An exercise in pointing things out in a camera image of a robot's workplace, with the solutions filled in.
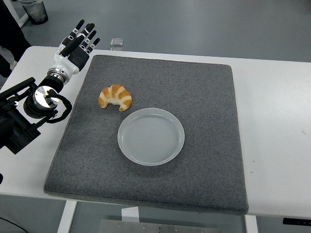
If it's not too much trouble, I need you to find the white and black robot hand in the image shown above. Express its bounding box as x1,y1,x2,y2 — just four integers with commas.
50,19,101,76

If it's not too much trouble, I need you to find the golden brown croissant bread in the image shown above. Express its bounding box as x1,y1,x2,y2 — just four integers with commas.
98,83,133,112

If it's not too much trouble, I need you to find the pale grey round plate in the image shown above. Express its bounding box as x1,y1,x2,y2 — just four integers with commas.
117,107,185,167

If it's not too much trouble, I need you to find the grey metal plate with screws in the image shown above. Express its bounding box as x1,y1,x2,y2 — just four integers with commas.
100,219,222,233

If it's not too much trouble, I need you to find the person's leg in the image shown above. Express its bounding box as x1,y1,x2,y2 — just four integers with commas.
0,0,32,78

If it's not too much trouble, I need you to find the black mesh waste bin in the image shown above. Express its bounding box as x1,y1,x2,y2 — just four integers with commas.
18,0,49,25

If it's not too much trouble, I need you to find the grey felt mat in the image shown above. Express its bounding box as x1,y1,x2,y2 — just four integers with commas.
43,54,249,216

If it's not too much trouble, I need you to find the white table leg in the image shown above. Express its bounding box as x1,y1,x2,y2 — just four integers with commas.
57,200,78,233
244,215,259,233

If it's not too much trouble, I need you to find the black table control panel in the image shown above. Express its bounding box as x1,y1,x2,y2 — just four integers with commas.
283,217,311,225

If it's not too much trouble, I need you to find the white bracket under table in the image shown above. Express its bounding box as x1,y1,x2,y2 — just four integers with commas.
121,206,140,223

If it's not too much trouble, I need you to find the thin black floor cable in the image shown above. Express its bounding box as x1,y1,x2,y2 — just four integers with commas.
0,216,16,228

